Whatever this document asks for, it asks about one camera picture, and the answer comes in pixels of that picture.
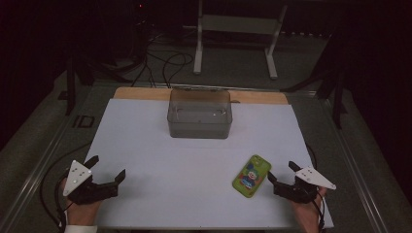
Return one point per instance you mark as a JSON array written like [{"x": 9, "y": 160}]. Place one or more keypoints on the metal floor rail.
[
  {"x": 353, "y": 168},
  {"x": 35, "y": 174}
]

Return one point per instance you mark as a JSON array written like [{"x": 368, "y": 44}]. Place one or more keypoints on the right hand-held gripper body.
[{"x": 301, "y": 191}]

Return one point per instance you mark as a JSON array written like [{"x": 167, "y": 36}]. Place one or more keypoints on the clear plastic storage box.
[{"x": 199, "y": 123}]

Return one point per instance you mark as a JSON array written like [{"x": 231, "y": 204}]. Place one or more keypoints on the green cartoon phone case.
[{"x": 251, "y": 176}]

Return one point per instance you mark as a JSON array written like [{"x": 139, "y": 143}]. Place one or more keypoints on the white metal stand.
[{"x": 238, "y": 24}]

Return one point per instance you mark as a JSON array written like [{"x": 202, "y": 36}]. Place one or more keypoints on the black stand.
[
  {"x": 338, "y": 103},
  {"x": 70, "y": 90}
]

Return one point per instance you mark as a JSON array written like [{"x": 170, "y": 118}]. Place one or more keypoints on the person's left hand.
[{"x": 82, "y": 213}]

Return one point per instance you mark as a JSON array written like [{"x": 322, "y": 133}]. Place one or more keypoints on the black rectangular floor bracket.
[{"x": 75, "y": 121}]

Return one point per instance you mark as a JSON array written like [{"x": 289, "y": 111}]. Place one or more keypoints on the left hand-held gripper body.
[{"x": 77, "y": 176}]

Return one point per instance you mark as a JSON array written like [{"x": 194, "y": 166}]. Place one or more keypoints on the person's right hand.
[{"x": 309, "y": 215}]

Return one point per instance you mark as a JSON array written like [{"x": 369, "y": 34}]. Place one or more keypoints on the white table mat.
[{"x": 178, "y": 181}]

